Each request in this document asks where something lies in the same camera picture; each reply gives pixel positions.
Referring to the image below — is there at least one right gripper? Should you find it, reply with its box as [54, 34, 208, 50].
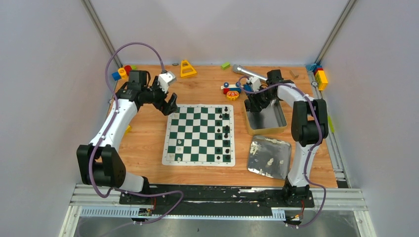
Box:
[248, 85, 277, 113]

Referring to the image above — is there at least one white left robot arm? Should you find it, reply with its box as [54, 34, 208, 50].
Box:
[76, 70, 177, 204]

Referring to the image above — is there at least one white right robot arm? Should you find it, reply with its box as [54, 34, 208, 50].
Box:
[243, 70, 329, 206]

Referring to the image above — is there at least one metal tin with black pieces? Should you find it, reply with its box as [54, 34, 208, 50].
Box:
[243, 99, 288, 136]

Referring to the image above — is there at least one green white chess mat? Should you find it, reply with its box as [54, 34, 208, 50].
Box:
[162, 104, 236, 167]

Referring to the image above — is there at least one toy block car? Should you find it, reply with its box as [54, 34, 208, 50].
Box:
[220, 82, 242, 101]

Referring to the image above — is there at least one silver microphone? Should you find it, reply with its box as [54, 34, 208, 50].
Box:
[232, 64, 267, 81]

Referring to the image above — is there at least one colourful cylinder block row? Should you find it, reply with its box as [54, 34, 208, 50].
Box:
[112, 65, 137, 81]

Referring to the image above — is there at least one small yellow block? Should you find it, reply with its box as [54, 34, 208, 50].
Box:
[125, 125, 132, 134]

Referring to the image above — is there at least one tan wooden block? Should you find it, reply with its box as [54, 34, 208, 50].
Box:
[290, 70, 299, 79]

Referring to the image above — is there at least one metal tin lid tray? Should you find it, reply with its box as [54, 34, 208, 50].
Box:
[247, 135, 292, 180]

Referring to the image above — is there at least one yellow red blue brick tower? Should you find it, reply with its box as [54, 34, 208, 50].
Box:
[313, 65, 328, 91]

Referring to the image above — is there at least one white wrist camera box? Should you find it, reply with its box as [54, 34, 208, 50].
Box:
[158, 72, 177, 93]

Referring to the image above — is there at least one white right camera box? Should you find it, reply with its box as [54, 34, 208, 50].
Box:
[246, 76, 261, 92]

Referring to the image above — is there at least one yellow triangular frame block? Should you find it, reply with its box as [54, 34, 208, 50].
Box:
[180, 60, 197, 78]

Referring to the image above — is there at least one green block near wall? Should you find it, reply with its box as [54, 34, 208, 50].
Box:
[221, 62, 231, 70]

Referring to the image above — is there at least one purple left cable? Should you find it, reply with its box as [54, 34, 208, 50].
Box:
[88, 41, 185, 235]

